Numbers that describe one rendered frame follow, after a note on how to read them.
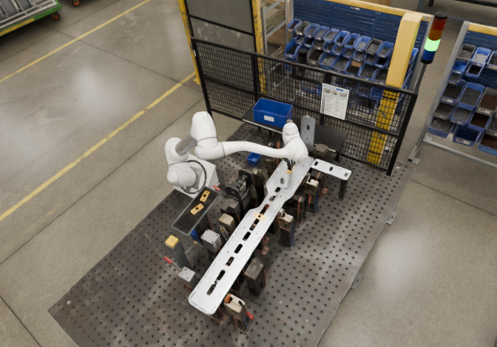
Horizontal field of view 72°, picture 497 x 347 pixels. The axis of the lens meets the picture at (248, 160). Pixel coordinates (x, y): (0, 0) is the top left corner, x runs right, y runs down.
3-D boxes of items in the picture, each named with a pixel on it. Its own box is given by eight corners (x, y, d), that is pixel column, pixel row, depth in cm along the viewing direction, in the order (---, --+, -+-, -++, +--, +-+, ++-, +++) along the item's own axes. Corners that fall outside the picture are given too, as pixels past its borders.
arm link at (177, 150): (166, 168, 280) (160, 143, 284) (184, 166, 289) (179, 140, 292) (200, 140, 216) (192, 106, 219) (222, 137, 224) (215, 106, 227)
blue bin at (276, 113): (285, 129, 289) (285, 117, 279) (253, 120, 300) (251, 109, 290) (293, 116, 299) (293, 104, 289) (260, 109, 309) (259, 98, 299)
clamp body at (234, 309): (247, 337, 216) (240, 317, 189) (228, 324, 222) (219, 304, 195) (255, 321, 221) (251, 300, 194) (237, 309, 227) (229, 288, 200)
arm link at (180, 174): (182, 189, 287) (165, 189, 267) (177, 167, 290) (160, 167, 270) (197, 183, 280) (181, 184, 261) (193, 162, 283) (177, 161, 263)
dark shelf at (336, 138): (337, 153, 270) (338, 151, 267) (241, 120, 306) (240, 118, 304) (347, 135, 281) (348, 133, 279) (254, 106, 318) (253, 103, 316)
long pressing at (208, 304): (215, 320, 196) (214, 319, 195) (184, 300, 205) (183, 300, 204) (316, 159, 269) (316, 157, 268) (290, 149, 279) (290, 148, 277)
